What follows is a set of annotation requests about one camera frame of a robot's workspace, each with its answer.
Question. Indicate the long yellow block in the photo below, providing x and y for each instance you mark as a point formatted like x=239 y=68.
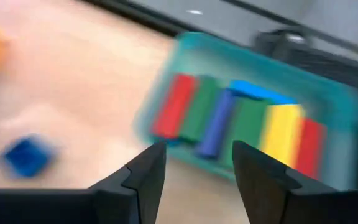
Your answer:
x=283 y=130

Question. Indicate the long blue block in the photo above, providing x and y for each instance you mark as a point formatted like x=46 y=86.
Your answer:
x=259 y=91

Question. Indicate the long red block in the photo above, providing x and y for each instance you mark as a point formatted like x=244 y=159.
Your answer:
x=176 y=105
x=312 y=146

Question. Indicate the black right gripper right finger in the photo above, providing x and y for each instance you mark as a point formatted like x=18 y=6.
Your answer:
x=291 y=205

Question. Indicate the long green block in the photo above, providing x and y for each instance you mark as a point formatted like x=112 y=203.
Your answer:
x=202 y=105
x=247 y=127

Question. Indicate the black perforated computer case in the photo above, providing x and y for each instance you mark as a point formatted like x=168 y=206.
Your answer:
x=322 y=59

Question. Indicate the long purple block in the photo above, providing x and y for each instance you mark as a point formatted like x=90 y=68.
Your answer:
x=216 y=124

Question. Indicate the small blue stud block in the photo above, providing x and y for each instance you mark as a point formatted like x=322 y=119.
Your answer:
x=26 y=157

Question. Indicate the teal plastic bin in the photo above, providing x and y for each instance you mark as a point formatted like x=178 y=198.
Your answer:
x=331 y=102

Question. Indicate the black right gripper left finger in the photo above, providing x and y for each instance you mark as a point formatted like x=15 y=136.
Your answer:
x=89 y=207

